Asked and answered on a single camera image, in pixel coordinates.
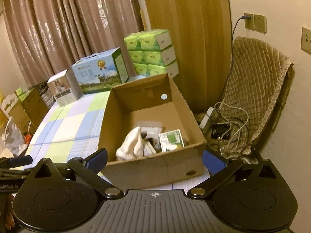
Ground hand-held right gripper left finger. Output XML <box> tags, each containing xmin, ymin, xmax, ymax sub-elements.
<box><xmin>24</xmin><ymin>148</ymin><xmax>124</xmax><ymax>199</ymax></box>

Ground white power strip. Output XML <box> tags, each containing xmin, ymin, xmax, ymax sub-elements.
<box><xmin>199</xmin><ymin>107</ymin><xmax>216</xmax><ymax>129</ymax></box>

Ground clear plastic box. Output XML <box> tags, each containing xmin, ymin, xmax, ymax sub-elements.
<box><xmin>137</xmin><ymin>121</ymin><xmax>163</xmax><ymax>139</ymax></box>

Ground white product box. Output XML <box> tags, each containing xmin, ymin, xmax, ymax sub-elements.
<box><xmin>47</xmin><ymin>68</ymin><xmax>84</xmax><ymax>107</ymax></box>

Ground brown cardboard carton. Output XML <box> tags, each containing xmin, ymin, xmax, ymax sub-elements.
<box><xmin>21</xmin><ymin>84</ymin><xmax>50</xmax><ymax>124</ymax></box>

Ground stack of green tissue packs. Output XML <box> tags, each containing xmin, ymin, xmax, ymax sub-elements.
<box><xmin>124</xmin><ymin>29</ymin><xmax>179</xmax><ymax>78</ymax></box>

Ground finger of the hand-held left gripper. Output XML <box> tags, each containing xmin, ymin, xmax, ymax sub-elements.
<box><xmin>0</xmin><ymin>155</ymin><xmax>33</xmax><ymax>169</ymax></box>
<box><xmin>0</xmin><ymin>168</ymin><xmax>33</xmax><ymax>178</ymax></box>

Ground person's left hand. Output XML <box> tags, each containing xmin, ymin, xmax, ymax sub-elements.
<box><xmin>0</xmin><ymin>194</ymin><xmax>15</xmax><ymax>227</ymax></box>

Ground tangle of white cables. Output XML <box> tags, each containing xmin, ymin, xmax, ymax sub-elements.
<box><xmin>214</xmin><ymin>102</ymin><xmax>250</xmax><ymax>156</ymax></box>

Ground beige wall outlet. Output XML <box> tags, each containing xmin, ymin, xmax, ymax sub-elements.
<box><xmin>244</xmin><ymin>13</ymin><xmax>255</xmax><ymax>31</ymax></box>
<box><xmin>254</xmin><ymin>14</ymin><xmax>267</xmax><ymax>34</ymax></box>
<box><xmin>301</xmin><ymin>27</ymin><xmax>311</xmax><ymax>55</ymax></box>

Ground white knitted cloth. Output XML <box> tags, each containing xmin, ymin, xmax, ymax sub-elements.
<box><xmin>115</xmin><ymin>126</ymin><xmax>157</xmax><ymax>162</ymax></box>

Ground brown patterned curtain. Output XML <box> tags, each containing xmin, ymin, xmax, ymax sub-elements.
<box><xmin>0</xmin><ymin>0</ymin><xmax>144</xmax><ymax>88</ymax></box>

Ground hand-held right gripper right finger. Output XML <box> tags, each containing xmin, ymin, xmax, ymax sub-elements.
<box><xmin>188</xmin><ymin>149</ymin><xmax>287</xmax><ymax>201</ymax></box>

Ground brown cardboard box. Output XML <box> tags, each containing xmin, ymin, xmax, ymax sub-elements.
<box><xmin>98</xmin><ymin>72</ymin><xmax>207</xmax><ymax>188</ymax></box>

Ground blue milk carton box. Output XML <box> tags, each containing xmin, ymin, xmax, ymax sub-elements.
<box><xmin>71</xmin><ymin>48</ymin><xmax>130</xmax><ymax>95</ymax></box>

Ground carton with white flap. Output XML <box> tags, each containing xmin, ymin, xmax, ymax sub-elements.
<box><xmin>0</xmin><ymin>93</ymin><xmax>31</xmax><ymax>131</ymax></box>

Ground white plastic bag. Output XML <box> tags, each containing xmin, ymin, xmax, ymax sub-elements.
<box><xmin>2</xmin><ymin>118</ymin><xmax>26</xmax><ymax>156</ymax></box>

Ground green and white small box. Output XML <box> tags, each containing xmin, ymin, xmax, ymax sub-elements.
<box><xmin>159</xmin><ymin>130</ymin><xmax>186</xmax><ymax>152</ymax></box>

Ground black power adapter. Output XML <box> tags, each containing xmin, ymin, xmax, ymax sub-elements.
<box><xmin>211</xmin><ymin>124</ymin><xmax>231</xmax><ymax>139</ymax></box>

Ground chair with quilted cover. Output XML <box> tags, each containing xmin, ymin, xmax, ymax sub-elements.
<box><xmin>219</xmin><ymin>36</ymin><xmax>294</xmax><ymax>154</ymax></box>

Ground yellow curtain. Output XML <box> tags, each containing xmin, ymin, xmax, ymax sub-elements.
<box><xmin>141</xmin><ymin>0</ymin><xmax>231</xmax><ymax>112</ymax></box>

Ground dark plugged-in cable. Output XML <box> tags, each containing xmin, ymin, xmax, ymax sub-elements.
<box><xmin>220</xmin><ymin>16</ymin><xmax>246</xmax><ymax>107</ymax></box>

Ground green tissue packs in carton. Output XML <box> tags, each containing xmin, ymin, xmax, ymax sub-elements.
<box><xmin>15</xmin><ymin>86</ymin><xmax>28</xmax><ymax>102</ymax></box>

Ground metal pot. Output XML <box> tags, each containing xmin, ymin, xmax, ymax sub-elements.
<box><xmin>40</xmin><ymin>84</ymin><xmax>54</xmax><ymax>108</ymax></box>

